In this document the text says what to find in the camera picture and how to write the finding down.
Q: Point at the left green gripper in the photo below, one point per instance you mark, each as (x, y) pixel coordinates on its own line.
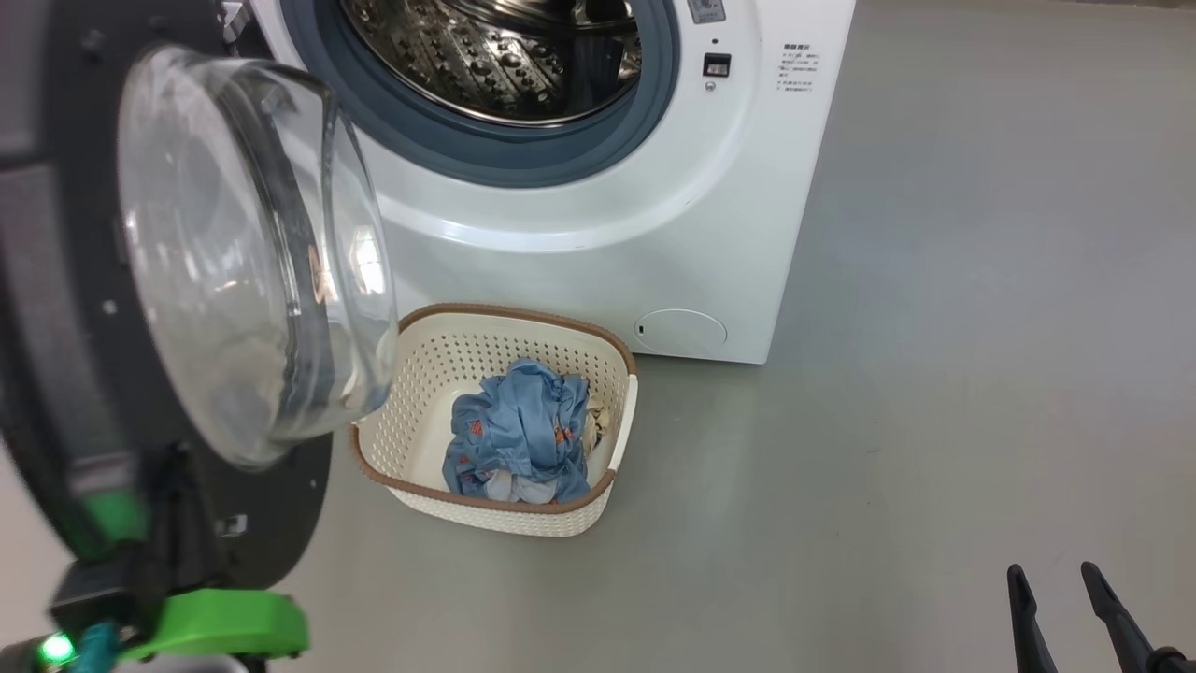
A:
(224, 622)

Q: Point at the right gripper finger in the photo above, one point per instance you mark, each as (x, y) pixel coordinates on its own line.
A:
(1028, 626)
(1121, 626)

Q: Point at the black round washer door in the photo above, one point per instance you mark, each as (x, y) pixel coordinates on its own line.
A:
(234, 280)

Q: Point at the blue printed garment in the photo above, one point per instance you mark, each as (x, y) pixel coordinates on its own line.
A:
(519, 430)

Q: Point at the cream garment with blue parts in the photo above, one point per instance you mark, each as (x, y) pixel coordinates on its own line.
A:
(600, 421)

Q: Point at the white front-load washing machine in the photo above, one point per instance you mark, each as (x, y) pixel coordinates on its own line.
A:
(579, 262)

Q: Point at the stainless steel washing machine drum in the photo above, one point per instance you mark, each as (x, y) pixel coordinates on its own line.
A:
(486, 65)

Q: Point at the cream perforated laundry basket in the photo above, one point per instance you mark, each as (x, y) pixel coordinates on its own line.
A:
(425, 374)

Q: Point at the round filter cover panel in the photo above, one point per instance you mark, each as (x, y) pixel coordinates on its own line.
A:
(682, 333)

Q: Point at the printed warning text label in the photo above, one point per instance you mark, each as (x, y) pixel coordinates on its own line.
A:
(799, 67)

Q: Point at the grey control info sticker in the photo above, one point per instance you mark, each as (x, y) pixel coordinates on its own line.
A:
(706, 9)

